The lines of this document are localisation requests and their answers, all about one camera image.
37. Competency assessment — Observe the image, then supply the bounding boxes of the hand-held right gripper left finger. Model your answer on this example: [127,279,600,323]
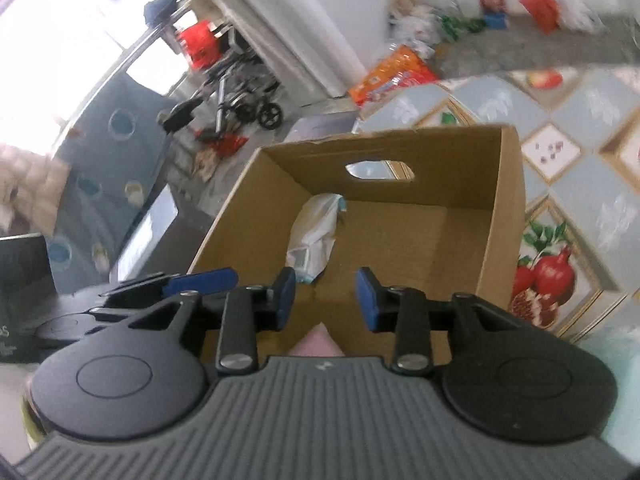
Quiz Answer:
[127,266,297,377]

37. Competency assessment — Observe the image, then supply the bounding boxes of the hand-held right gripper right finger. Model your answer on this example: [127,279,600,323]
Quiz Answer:
[355,266,517,377]

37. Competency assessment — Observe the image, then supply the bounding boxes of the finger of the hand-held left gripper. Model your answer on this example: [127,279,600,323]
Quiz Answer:
[161,268,237,300]
[92,272,174,314]

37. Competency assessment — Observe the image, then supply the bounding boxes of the pink plush toy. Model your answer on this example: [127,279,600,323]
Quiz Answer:
[292,324,346,359]

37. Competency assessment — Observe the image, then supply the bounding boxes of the white wipes packet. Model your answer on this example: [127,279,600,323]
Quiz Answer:
[285,192,349,284]

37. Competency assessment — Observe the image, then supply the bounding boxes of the brown cardboard box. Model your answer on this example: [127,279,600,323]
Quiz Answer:
[187,125,527,359]

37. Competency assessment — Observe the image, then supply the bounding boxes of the beige fluffy cloth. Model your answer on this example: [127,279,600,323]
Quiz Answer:
[0,144,69,239]

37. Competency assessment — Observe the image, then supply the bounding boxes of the blue dotted blanket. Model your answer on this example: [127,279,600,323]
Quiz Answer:
[47,72,211,291]

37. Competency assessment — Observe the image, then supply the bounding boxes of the red snack wrappers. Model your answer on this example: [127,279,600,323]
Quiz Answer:
[195,130,249,154]

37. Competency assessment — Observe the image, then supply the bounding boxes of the grey plastic container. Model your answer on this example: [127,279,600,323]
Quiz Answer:
[287,115,361,144]

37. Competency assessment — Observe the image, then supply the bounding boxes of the folded wheelchair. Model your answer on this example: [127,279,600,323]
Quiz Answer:
[165,25,284,134]

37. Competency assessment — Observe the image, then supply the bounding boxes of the orange snack packet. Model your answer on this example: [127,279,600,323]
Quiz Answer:
[347,45,439,106]

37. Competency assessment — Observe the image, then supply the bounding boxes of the fruit printed mat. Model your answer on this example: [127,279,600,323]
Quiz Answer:
[350,67,640,356]

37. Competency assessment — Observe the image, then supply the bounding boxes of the crumpled white plastic bags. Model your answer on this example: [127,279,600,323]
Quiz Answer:
[390,0,444,59]

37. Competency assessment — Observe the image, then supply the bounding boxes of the blue garment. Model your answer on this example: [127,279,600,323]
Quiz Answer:
[144,0,194,26]

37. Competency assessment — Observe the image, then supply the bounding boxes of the green packet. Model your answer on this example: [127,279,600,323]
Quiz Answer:
[437,10,486,41]

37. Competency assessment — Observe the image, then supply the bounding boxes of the red gift bag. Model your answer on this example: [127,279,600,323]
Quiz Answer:
[515,0,561,34]

